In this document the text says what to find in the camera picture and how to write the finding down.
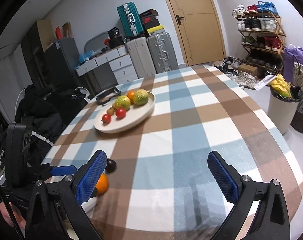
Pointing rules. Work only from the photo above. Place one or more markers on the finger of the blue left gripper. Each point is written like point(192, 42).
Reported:
point(63, 170)

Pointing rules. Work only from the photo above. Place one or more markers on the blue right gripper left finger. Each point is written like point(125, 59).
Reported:
point(88, 175)

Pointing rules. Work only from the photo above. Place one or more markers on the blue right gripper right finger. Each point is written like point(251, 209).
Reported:
point(226, 176)

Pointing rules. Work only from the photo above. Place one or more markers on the orange tangerine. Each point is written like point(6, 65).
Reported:
point(130, 95)
point(102, 185)

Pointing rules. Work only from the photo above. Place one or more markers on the red tomato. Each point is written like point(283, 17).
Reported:
point(106, 118)
point(120, 113)

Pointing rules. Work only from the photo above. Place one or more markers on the brown longan fruit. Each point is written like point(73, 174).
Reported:
point(111, 111)

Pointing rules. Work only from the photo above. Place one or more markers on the black clothes pile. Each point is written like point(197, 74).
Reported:
point(48, 113)

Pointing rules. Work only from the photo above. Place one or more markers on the checkered tablecloth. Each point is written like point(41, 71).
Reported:
point(162, 187)

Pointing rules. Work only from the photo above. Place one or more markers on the cream round plate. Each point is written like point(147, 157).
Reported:
point(134, 116)

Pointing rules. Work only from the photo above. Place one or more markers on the white trash bin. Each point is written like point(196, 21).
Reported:
point(281, 110)

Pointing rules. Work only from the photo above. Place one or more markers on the dark grey cabinet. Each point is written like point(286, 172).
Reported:
point(62, 59)

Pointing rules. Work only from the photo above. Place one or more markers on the white drawer desk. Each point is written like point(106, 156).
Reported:
point(116, 64)

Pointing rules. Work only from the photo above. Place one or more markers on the beige suitcase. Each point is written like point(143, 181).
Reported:
point(141, 57)

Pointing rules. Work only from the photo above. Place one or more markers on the silver suitcase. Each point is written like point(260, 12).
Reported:
point(162, 52)

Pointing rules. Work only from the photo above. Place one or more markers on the purple bag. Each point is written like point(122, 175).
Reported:
point(292, 54)

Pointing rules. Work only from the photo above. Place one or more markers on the wooden shoe rack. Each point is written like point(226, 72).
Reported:
point(263, 38)

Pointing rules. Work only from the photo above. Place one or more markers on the teal suitcase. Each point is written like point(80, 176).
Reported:
point(130, 19)

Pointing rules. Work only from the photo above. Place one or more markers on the wooden door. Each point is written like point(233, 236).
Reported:
point(198, 30)

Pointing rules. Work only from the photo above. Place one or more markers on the stacked shoe boxes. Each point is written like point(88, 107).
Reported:
point(151, 24)

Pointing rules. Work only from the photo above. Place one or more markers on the black plastic frame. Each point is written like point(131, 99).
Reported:
point(107, 95)

